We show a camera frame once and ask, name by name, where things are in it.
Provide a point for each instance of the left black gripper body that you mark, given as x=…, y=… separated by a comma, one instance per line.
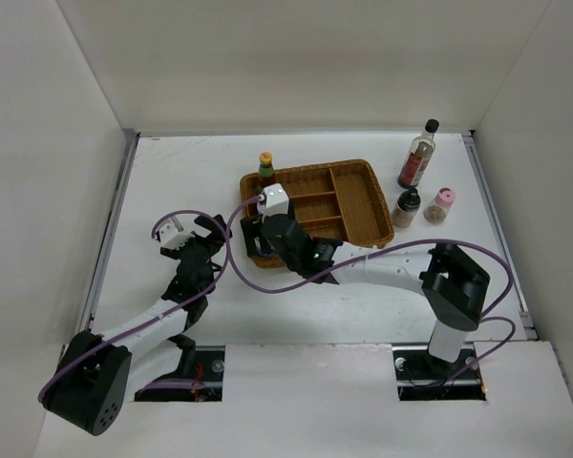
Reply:
x=212, y=246

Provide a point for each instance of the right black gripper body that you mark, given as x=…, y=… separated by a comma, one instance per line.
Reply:
x=293, y=263

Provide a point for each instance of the red sauce bottle green label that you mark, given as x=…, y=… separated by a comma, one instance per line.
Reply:
x=266, y=172

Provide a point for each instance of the small brown black-capped bottle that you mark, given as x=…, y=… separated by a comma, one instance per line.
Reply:
x=406, y=207

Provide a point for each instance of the pink-capped spice bottle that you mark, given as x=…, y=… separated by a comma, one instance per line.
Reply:
x=439, y=207

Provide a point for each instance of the tall dark soy sauce bottle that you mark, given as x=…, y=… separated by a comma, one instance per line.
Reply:
x=421, y=150

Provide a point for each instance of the silver-capped blue label shaker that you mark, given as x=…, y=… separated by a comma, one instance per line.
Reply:
x=263, y=249

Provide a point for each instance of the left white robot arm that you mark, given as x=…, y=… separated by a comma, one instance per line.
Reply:
x=98, y=371

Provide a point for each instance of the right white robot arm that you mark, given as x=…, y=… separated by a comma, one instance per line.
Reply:
x=452, y=283

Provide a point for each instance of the woven wicker divided tray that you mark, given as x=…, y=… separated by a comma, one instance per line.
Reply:
x=339, y=200

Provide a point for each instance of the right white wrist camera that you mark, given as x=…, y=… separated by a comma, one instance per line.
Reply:
x=273, y=200

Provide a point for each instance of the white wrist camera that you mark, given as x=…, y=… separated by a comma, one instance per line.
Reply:
x=273, y=200
x=171, y=235

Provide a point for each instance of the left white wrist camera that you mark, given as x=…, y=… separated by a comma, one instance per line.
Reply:
x=171, y=235

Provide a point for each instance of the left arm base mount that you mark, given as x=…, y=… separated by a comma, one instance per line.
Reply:
x=191, y=372

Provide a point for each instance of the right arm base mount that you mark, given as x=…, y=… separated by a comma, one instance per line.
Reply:
x=422, y=377

